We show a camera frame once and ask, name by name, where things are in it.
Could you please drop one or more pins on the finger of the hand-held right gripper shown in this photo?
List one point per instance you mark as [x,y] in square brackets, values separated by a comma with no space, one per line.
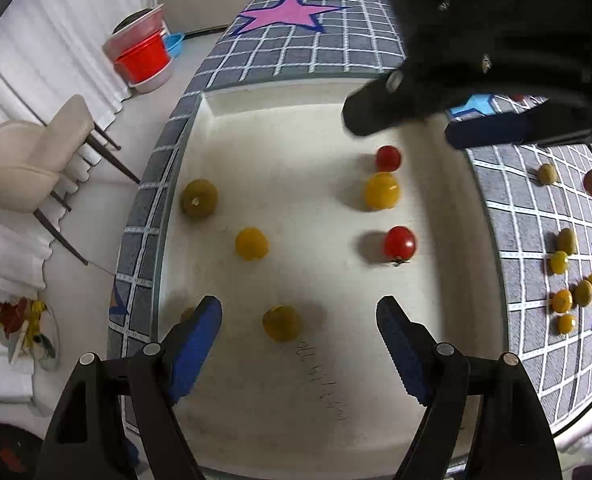
[381,107]
[496,129]

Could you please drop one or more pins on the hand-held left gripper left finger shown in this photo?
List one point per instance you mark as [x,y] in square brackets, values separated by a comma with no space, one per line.
[196,345]

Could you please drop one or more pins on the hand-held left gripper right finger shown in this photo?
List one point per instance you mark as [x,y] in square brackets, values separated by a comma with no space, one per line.
[401,345]

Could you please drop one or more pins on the red cherry tomato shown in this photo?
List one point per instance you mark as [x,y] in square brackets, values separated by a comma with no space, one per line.
[400,243]
[388,158]

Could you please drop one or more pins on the yellow cherry tomato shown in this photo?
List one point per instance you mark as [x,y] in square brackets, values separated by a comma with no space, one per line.
[382,191]
[281,323]
[251,244]

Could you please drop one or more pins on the white tray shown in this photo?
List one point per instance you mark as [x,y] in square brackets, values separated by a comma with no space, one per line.
[301,270]

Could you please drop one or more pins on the green cherry tomato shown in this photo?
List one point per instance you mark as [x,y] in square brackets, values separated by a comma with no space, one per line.
[199,199]
[546,173]

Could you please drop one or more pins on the grey checked star tablecloth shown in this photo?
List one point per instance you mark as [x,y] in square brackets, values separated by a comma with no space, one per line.
[296,45]

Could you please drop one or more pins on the cluster of yellow cherry tomatoes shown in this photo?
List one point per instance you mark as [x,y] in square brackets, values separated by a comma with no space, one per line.
[561,301]

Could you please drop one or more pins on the colourful clutter pile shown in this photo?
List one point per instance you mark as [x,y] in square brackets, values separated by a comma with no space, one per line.
[23,330]

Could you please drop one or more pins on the blue plastic basin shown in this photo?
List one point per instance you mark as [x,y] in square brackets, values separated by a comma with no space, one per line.
[175,45]

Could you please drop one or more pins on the white plastic basin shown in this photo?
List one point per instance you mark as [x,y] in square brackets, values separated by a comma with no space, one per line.
[151,82]

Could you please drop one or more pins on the red plastic basin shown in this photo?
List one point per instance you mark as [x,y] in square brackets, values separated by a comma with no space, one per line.
[143,60]

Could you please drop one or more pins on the beige upholstered chair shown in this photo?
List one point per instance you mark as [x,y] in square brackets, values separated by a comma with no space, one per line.
[31,160]

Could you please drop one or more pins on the white curtain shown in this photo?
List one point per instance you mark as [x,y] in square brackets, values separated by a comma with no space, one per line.
[51,35]

